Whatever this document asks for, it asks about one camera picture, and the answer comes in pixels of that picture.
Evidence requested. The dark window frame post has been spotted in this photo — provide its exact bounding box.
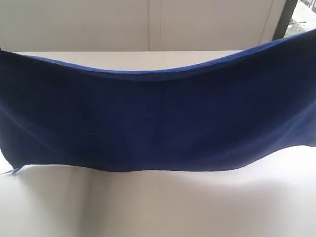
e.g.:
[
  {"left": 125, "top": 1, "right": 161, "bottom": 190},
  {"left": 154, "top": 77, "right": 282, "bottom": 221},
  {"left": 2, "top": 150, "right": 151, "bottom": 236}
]
[{"left": 273, "top": 0, "right": 298, "bottom": 40}]

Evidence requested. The blue towel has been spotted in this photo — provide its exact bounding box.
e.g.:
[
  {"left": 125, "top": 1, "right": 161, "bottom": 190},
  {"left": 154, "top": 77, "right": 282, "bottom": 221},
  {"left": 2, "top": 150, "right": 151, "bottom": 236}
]
[{"left": 0, "top": 30, "right": 316, "bottom": 172}]

